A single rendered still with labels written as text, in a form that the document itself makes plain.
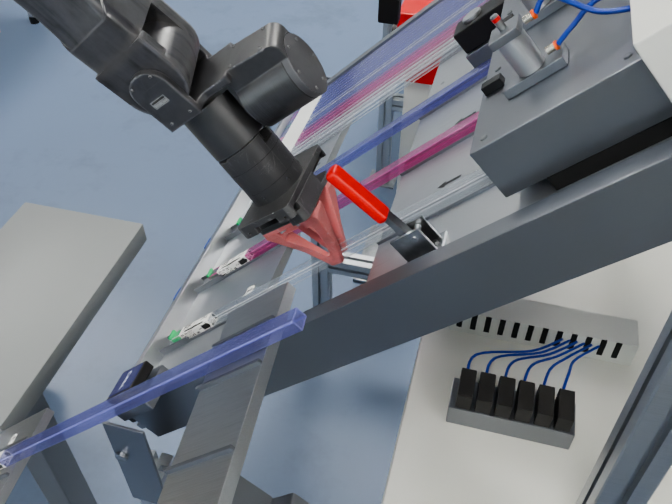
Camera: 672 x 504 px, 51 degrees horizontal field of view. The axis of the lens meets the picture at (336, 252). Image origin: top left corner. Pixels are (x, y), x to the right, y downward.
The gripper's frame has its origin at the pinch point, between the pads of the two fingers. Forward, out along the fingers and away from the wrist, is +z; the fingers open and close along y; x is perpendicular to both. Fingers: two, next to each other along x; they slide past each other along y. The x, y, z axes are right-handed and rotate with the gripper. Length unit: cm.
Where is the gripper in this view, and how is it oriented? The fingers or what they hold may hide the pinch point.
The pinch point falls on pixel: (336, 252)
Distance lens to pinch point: 69.9
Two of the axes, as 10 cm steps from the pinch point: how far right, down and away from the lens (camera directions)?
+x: -7.6, 3.1, 5.7
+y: 2.6, -6.5, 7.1
